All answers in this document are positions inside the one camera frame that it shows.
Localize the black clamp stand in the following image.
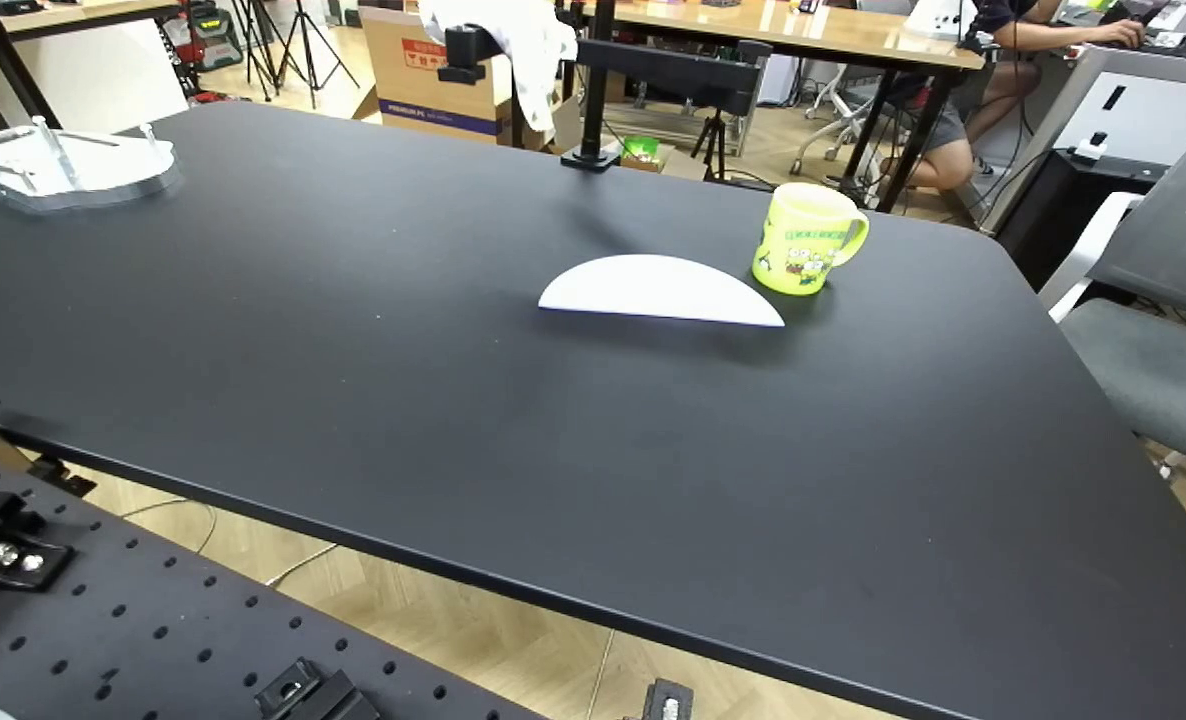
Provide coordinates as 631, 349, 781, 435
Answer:
437, 0, 774, 173

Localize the white cloth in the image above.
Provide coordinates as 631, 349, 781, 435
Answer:
418, 0, 580, 133

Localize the white half-round plate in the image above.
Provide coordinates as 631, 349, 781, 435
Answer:
538, 254, 786, 329

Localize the yellow-green cartoon mug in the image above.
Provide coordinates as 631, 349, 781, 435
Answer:
751, 182, 871, 297

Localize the small black tripod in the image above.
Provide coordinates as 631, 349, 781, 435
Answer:
691, 108, 746, 183

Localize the cardboard box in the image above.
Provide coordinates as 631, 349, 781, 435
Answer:
357, 5, 586, 153

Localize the white office chair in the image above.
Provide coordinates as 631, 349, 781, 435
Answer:
789, 62, 890, 181

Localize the long wooden table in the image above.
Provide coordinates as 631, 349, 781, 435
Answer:
571, 0, 987, 215

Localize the person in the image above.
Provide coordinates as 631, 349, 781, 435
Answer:
878, 0, 1149, 197

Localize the group of black tripods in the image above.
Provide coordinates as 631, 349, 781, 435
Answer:
227, 0, 362, 109

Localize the black computer case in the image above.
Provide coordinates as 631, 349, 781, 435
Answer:
996, 148, 1170, 292

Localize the stack of tool cases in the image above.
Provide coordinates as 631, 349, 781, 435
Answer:
158, 0, 246, 105

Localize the clear acrylic rack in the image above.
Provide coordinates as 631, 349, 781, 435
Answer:
0, 115, 183, 214

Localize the grey office chair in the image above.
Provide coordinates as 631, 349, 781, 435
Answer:
1037, 133, 1186, 483

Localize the wooden table with white panel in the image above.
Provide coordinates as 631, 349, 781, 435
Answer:
0, 0, 190, 134

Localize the white desk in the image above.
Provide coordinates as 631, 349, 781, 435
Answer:
981, 44, 1186, 237

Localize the black clamp with silver bolts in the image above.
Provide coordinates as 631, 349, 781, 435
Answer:
0, 489, 76, 593

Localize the white cable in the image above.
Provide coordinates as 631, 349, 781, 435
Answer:
117, 497, 341, 588

